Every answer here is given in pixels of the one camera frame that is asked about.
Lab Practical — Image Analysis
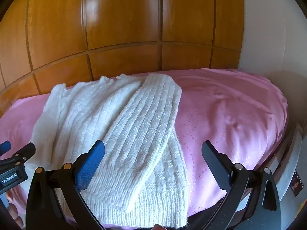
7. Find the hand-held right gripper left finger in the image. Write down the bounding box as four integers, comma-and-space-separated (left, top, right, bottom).
25, 140, 106, 230

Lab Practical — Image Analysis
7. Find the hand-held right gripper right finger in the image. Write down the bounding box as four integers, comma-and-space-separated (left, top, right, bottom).
201, 140, 281, 230

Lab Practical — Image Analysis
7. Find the white knit sweater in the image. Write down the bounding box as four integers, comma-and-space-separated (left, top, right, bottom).
31, 73, 190, 228

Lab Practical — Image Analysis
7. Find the person's left hand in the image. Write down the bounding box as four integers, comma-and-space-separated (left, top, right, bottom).
8, 202, 26, 229

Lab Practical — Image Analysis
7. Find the pink blanket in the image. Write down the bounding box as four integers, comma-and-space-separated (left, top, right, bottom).
0, 67, 289, 230

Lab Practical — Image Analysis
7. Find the grey plastic appliance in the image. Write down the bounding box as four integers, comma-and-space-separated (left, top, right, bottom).
276, 122, 307, 211

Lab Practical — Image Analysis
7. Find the wooden headboard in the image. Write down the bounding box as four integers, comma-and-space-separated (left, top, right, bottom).
0, 0, 247, 117

